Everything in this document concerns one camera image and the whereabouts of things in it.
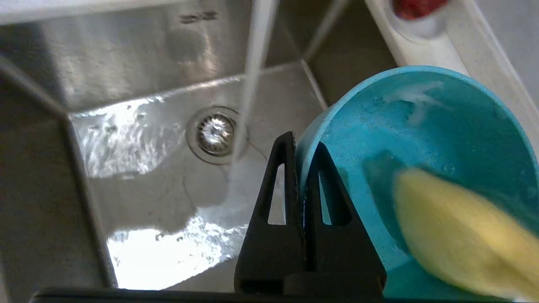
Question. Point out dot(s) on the stainless steel sink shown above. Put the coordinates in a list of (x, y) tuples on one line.
[(147, 84)]

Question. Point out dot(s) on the round metal sink drain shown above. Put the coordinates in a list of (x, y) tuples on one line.
[(215, 134)]

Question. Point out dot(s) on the white fruit dish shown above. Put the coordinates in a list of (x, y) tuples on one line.
[(421, 29)]

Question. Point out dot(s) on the blue bowl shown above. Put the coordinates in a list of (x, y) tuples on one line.
[(442, 126)]

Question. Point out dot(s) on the dark red apple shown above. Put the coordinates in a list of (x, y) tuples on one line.
[(417, 7)]

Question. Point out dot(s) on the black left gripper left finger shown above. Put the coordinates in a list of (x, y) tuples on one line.
[(269, 252)]

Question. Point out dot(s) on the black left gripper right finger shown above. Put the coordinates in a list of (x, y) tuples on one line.
[(345, 256)]

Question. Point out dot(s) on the green sponge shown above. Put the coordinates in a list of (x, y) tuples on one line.
[(463, 240)]

